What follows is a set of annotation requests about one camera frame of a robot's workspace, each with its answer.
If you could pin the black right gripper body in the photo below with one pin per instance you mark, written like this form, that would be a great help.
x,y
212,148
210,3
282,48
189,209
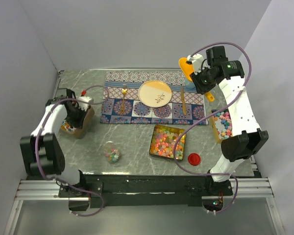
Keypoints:
x,y
202,81

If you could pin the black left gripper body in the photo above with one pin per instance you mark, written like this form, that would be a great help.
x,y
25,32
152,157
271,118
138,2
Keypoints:
x,y
75,117

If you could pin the brown box of candies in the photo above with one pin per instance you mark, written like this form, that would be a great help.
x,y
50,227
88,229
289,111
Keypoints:
x,y
78,133

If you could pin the yellow plastic scoop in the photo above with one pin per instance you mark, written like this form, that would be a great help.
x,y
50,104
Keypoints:
x,y
187,68

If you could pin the clear glass jar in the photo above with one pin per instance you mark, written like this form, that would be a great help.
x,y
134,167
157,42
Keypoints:
x,y
111,152

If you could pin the square tin of translucent candies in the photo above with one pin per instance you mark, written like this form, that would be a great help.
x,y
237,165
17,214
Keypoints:
x,y
163,141

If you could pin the red jar lid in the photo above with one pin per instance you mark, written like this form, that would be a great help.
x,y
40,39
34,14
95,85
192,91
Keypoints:
x,y
194,159

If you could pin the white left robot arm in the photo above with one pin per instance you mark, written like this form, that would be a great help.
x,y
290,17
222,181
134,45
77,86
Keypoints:
x,y
41,151

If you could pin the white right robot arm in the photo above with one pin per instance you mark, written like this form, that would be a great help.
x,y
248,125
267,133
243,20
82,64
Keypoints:
x,y
247,136

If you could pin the gold tin of opaque candies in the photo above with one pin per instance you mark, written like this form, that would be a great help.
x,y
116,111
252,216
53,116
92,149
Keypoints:
x,y
221,125

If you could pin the light blue mug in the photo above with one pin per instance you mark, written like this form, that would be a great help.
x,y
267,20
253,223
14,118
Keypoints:
x,y
189,84

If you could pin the gold knife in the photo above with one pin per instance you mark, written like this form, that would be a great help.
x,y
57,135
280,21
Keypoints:
x,y
183,101

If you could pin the patterned placemat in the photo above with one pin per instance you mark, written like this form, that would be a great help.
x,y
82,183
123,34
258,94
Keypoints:
x,y
136,112

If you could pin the gold fork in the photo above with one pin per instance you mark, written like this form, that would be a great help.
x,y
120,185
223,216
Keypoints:
x,y
124,92

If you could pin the cream and orange plate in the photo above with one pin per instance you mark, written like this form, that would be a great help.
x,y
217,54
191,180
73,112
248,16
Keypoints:
x,y
154,94

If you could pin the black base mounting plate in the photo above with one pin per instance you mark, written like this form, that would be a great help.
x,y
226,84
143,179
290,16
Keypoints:
x,y
95,200

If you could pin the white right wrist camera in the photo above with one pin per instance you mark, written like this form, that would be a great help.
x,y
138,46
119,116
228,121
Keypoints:
x,y
196,61

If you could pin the aluminium frame rail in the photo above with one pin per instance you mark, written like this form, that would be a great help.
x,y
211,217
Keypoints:
x,y
131,185

